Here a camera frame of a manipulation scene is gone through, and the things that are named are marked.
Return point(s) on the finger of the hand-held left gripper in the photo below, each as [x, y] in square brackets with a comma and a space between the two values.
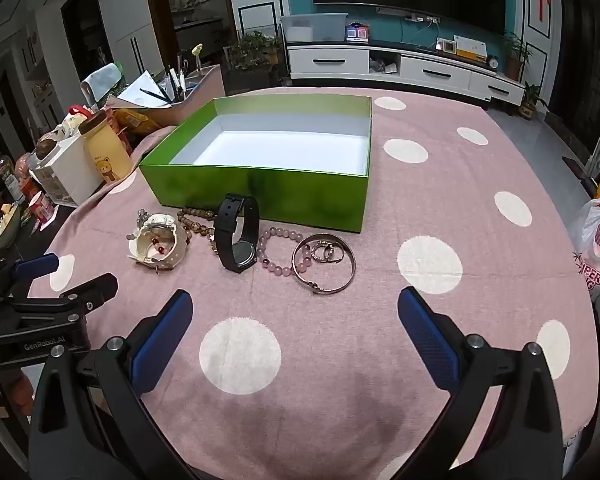
[87, 292]
[37, 265]

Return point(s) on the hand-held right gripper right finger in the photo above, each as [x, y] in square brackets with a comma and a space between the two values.
[427, 342]

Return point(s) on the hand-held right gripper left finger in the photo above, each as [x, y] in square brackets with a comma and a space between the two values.
[162, 345]

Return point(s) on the white wristwatch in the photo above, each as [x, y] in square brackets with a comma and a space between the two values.
[152, 240]

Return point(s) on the silver bangle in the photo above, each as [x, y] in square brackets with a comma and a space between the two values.
[350, 267]

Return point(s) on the green cardboard box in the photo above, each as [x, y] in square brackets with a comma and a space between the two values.
[260, 190]

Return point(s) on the person's left hand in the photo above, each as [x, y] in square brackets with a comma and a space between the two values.
[10, 392]

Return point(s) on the ceramic bowl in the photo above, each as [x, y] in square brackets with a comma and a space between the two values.
[2, 225]

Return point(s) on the pink polka dot tablecloth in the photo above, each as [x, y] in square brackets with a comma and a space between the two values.
[340, 360]

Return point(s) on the white storage box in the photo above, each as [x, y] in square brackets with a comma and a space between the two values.
[67, 170]

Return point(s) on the yellow bottle brown lid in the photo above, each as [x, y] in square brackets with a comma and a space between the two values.
[107, 152]

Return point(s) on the yellow snack packet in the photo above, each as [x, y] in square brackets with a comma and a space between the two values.
[135, 120]

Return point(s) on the green white bag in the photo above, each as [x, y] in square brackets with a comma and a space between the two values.
[100, 82]

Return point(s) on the white printed plastic bag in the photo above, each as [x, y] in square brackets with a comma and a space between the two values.
[597, 245]

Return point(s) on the white papers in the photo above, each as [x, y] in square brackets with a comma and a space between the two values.
[142, 91]

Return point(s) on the pink desk organizer bin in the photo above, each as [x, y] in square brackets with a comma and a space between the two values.
[200, 92]

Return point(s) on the yellow flower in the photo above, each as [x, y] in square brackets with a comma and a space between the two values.
[196, 50]

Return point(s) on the small floor potted plant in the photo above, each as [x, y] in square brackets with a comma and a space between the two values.
[531, 97]

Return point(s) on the small black alarm clock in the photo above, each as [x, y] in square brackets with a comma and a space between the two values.
[494, 62]

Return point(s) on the green potted plants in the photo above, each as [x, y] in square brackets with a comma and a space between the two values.
[252, 50]

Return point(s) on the white television cabinet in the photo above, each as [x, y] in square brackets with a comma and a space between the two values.
[330, 62]

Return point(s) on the yellow white flat box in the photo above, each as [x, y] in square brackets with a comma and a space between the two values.
[470, 49]

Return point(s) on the tall potted plant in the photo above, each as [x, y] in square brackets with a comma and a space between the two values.
[516, 55]

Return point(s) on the small blue red box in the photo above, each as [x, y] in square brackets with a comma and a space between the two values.
[357, 33]

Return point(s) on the clear plastic storage bin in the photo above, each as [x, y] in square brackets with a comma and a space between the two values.
[312, 27]

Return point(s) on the small picture frame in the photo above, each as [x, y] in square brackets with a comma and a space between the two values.
[445, 46]

